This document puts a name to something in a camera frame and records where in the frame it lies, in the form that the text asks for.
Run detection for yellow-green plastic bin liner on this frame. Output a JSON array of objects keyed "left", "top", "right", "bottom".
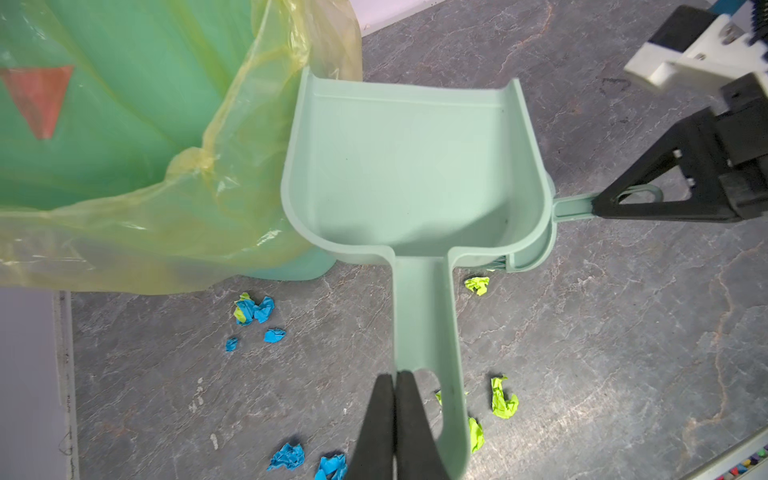
[{"left": 0, "top": 0, "right": 364, "bottom": 296}]

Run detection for mint green dustpan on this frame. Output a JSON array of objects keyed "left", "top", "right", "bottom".
[{"left": 281, "top": 70, "right": 554, "bottom": 479}]

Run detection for aluminium front rail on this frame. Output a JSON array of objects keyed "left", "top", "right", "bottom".
[{"left": 684, "top": 427, "right": 767, "bottom": 480}]

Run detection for green scraps front centre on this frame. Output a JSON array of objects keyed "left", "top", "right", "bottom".
[{"left": 468, "top": 375, "right": 520, "bottom": 454}]

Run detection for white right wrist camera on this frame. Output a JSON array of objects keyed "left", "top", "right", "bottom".
[{"left": 624, "top": 5, "right": 767, "bottom": 93}]

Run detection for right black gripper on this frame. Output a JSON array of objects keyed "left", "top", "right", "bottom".
[{"left": 592, "top": 73, "right": 767, "bottom": 222}]

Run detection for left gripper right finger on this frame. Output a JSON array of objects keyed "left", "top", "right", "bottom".
[{"left": 394, "top": 371, "right": 449, "bottom": 480}]

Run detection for mint green hand brush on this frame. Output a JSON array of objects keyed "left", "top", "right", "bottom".
[{"left": 479, "top": 184, "right": 664, "bottom": 272}]

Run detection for blue scraps beside bin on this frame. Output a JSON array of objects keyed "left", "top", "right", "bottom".
[{"left": 233, "top": 292, "right": 287, "bottom": 344}]

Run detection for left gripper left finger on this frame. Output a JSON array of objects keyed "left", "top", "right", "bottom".
[{"left": 346, "top": 374, "right": 395, "bottom": 480}]

